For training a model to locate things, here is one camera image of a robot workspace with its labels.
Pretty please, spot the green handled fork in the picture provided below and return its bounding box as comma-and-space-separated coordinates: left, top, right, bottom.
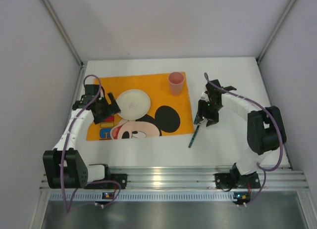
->
194, 91, 209, 125

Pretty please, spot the green handled spoon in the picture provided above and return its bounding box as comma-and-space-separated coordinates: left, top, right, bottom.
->
188, 116, 205, 148

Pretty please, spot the cream round plate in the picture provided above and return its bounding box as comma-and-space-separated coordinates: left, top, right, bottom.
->
116, 89, 151, 120

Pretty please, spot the orange cartoon cloth placemat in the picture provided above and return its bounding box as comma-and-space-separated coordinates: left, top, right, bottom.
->
87, 73, 194, 141

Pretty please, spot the pink plastic cup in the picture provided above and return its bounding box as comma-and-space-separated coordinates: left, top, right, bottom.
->
168, 72, 185, 95

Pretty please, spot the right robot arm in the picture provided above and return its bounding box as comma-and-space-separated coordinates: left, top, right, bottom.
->
194, 80, 287, 180

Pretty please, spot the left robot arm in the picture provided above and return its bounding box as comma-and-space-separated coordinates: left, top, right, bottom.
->
43, 84, 120, 189

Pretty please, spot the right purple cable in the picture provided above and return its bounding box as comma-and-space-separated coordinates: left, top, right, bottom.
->
204, 72, 284, 207

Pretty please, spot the purple cable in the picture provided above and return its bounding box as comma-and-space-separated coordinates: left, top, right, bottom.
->
204, 72, 284, 207
60, 74, 122, 214

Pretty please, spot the left aluminium frame post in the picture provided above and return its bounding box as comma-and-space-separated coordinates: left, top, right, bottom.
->
37, 0, 85, 66

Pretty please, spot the aluminium frame post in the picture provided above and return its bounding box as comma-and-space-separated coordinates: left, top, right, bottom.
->
37, 0, 85, 66
256, 0, 304, 63

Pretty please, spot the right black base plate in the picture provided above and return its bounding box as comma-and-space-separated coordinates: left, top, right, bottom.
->
214, 172, 261, 191

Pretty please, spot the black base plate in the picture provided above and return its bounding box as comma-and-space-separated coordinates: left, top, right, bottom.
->
214, 172, 261, 191
84, 174, 127, 189

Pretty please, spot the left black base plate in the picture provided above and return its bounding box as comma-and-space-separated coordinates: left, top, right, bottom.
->
84, 174, 127, 189

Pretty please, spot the aluminium mounting rail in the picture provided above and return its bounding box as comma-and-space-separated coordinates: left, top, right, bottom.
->
110, 167, 309, 191

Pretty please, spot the perforated cable duct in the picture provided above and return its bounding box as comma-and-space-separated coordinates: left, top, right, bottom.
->
49, 191, 251, 202

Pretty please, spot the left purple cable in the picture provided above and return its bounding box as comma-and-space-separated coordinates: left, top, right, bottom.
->
60, 74, 122, 214

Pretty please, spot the right aluminium frame post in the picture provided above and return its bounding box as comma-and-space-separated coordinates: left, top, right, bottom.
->
256, 0, 304, 63

